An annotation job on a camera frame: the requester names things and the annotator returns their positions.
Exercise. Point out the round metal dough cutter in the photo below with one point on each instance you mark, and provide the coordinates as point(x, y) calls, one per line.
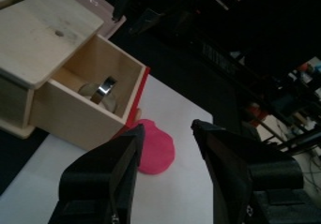
point(106, 87)

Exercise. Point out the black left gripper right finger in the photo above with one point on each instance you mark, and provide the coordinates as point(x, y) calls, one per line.
point(234, 165)

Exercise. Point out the flat pink dough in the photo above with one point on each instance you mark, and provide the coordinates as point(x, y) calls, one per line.
point(157, 149)

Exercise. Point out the wooden drawer with red front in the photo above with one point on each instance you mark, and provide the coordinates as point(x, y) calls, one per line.
point(71, 118)

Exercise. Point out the white mat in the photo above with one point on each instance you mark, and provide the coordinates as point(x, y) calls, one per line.
point(175, 196)

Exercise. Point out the orange background object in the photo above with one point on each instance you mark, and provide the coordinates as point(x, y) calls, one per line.
point(257, 113)

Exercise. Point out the light wooden box with slot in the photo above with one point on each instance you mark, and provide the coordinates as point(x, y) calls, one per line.
point(33, 31)

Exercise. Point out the dark metal frame bar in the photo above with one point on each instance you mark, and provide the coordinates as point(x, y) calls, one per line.
point(301, 138)

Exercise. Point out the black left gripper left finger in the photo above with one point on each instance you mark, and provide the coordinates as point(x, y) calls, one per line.
point(98, 184)

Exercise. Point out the pale pink plastic container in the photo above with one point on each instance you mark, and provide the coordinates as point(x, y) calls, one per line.
point(90, 2)

